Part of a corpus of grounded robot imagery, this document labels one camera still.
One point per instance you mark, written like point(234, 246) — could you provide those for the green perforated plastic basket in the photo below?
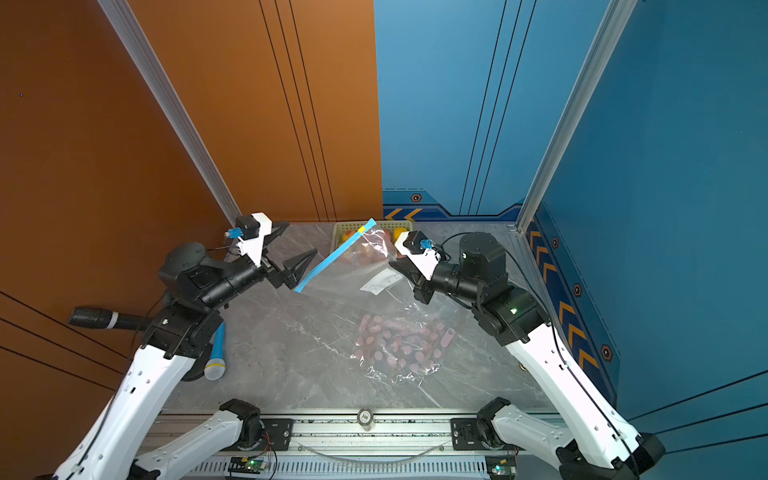
point(376, 242)

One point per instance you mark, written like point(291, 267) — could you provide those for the aluminium corner post left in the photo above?
point(129, 31)

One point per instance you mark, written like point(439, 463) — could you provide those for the round silver knob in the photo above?
point(365, 418)

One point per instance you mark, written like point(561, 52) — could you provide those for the green circuit board right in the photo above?
point(500, 468)

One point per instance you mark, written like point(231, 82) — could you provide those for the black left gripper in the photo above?
point(278, 278)

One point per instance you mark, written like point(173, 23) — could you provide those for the clear zip-top bag blue zipper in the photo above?
point(358, 267)

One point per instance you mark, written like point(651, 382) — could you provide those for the blue handheld microphone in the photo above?
point(216, 365)

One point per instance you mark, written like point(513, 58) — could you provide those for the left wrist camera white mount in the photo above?
point(249, 234)

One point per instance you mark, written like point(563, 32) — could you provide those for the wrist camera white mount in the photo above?
point(249, 234)
point(426, 259)

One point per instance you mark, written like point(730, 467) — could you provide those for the aluminium corner post right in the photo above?
point(608, 34)

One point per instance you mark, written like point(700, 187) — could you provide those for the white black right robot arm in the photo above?
point(595, 441)

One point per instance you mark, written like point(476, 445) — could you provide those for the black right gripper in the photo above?
point(424, 286)

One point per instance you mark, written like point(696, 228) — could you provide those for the green circuit board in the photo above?
point(500, 468)
point(248, 466)

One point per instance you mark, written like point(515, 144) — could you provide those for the green circuit board left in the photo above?
point(248, 466)

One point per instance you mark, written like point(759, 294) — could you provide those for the aluminium corner post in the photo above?
point(129, 31)
point(608, 34)

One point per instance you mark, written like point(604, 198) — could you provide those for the black microphone on stand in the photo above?
point(103, 319)

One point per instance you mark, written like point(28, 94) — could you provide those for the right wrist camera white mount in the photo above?
point(426, 259)

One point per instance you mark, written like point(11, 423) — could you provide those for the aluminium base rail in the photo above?
point(399, 443)

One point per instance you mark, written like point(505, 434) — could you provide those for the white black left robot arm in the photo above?
point(176, 346)

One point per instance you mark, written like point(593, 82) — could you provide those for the pink-trimmed bag of bags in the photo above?
point(399, 339)

